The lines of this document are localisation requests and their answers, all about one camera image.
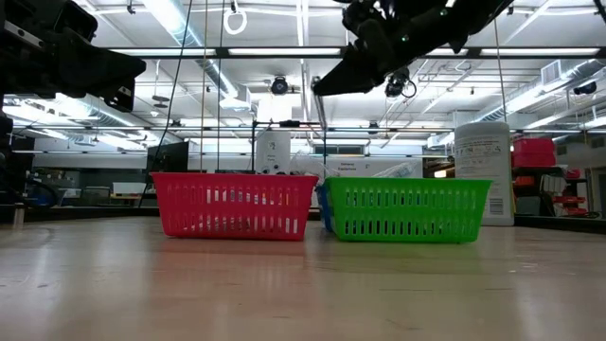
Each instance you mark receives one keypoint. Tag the white wipes canister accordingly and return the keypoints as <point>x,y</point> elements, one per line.
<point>483,166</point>

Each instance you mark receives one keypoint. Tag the blue plastic basket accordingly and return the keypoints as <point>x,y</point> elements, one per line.
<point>323,208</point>

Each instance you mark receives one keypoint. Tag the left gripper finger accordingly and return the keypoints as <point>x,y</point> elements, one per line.
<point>113,64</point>
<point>109,84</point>

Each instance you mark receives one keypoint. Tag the white wall device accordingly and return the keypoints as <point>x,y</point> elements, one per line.
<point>273,151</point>

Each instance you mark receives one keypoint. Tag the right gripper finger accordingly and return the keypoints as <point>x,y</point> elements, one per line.
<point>355,68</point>
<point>360,87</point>

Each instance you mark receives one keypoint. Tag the red storage bin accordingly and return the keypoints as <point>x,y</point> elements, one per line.
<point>532,151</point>

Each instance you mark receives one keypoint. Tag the green plastic basket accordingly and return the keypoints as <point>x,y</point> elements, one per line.
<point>407,208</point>

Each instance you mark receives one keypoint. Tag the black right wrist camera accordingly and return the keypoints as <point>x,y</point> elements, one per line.
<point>360,14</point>

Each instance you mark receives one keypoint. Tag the black ceiling light rail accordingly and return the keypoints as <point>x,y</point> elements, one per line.
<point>284,52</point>

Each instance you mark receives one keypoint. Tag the round black ceiling camera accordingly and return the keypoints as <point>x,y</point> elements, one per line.
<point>279,86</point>

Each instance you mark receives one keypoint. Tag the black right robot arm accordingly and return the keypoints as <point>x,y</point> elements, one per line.
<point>464,19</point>

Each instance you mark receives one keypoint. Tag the red plastic basket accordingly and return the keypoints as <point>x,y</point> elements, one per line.
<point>237,208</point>

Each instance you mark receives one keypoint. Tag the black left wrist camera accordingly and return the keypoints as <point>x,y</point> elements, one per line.
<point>71,19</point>

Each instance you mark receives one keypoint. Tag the black computer monitor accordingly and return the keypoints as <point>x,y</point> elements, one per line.
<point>168,156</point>

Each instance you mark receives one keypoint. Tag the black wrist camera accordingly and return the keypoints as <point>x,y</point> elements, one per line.
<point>360,14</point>
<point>71,19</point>

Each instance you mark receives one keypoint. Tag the blue toothbrush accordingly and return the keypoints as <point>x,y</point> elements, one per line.
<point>400,169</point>

